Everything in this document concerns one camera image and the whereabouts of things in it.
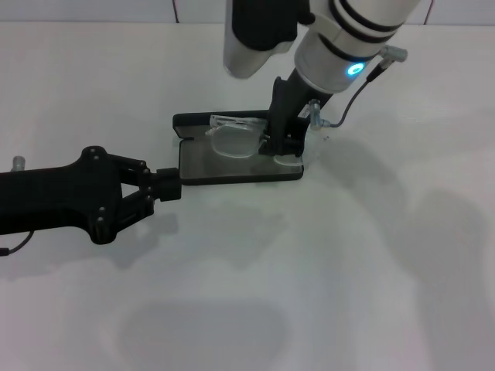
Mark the black glasses case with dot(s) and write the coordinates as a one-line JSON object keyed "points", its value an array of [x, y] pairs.
{"points": [[216, 170]]}

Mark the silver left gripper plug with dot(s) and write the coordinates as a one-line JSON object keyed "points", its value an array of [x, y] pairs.
{"points": [[18, 162]]}

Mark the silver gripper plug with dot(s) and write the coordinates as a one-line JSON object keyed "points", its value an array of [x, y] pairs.
{"points": [[316, 116], [18, 162]]}

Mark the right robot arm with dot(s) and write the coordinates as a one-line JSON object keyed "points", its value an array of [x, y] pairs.
{"points": [[332, 54]]}

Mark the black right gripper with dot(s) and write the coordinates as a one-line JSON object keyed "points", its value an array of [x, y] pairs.
{"points": [[290, 104]]}

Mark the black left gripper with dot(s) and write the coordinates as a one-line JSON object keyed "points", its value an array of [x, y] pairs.
{"points": [[58, 201]]}

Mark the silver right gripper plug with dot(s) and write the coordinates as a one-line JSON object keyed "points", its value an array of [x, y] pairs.
{"points": [[316, 116]]}

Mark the clear plastic glasses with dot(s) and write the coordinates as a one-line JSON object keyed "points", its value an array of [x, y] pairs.
{"points": [[234, 143]]}

